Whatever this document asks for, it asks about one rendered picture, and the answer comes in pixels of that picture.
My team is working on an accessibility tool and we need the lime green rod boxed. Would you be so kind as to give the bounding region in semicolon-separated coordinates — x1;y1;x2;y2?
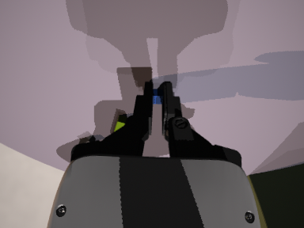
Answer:
114;115;127;131

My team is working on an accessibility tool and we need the small blue block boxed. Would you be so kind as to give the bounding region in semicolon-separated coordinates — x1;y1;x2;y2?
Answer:
153;89;163;105

